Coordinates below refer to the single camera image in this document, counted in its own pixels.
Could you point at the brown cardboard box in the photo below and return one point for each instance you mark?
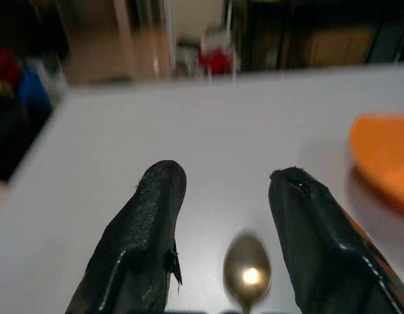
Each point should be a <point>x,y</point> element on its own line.
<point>339,47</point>

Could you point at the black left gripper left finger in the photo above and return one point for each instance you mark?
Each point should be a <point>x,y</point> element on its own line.
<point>146,229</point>

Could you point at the orange plastic bowl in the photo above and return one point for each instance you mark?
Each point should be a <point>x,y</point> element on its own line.
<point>385,157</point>

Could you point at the shiny silver foil bag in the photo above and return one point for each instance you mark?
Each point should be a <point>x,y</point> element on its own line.
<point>187,57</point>

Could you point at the blue plastic container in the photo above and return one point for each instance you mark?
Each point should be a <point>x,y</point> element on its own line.
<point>34,88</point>

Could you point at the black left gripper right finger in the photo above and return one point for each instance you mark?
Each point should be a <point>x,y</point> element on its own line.
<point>313,242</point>

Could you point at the gold metal spoon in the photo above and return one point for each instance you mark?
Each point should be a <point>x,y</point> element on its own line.
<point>247,271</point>

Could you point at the red bag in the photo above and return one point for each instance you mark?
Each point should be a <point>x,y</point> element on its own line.
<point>5,62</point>

